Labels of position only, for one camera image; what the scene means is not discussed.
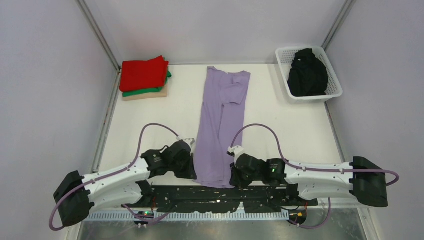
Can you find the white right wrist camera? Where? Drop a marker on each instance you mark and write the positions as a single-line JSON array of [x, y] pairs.
[[236, 152]]

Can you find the green folded t-shirt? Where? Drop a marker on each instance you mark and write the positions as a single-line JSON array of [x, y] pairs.
[[148, 90]]

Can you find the black t-shirt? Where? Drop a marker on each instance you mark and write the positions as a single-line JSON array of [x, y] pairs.
[[308, 76]]

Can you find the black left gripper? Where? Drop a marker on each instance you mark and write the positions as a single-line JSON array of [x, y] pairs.
[[189, 173]]

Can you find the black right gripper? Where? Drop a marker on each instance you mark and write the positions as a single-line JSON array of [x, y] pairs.
[[236, 180]]

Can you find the red folded t-shirt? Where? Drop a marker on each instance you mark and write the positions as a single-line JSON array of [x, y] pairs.
[[143, 74]]

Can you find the white slotted cable duct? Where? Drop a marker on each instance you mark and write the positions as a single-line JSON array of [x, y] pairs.
[[239, 215]]

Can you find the right aluminium corner post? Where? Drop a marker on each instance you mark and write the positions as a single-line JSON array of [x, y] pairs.
[[338, 22]]

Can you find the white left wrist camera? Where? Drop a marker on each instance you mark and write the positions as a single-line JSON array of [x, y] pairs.
[[188, 144]]

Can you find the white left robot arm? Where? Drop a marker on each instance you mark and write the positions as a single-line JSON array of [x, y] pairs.
[[78, 196]]

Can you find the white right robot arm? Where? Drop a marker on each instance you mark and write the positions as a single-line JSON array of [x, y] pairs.
[[360, 179]]

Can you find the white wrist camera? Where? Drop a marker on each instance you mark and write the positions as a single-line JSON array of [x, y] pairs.
[[188, 144], [236, 152]]

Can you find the left aluminium corner post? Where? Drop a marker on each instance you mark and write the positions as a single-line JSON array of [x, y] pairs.
[[86, 11]]

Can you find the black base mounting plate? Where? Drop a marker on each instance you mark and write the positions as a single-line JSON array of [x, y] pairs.
[[191, 199]]

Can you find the aluminium corner post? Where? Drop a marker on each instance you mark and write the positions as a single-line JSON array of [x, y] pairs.
[[86, 11], [338, 22]]

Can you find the white plastic basket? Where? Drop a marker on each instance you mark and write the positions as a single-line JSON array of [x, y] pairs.
[[285, 57]]

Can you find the lavender t-shirt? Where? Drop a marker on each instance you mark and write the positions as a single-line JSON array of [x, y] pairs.
[[222, 116]]

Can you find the beige folded t-shirt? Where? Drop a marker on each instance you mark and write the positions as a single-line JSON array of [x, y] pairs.
[[151, 95]]

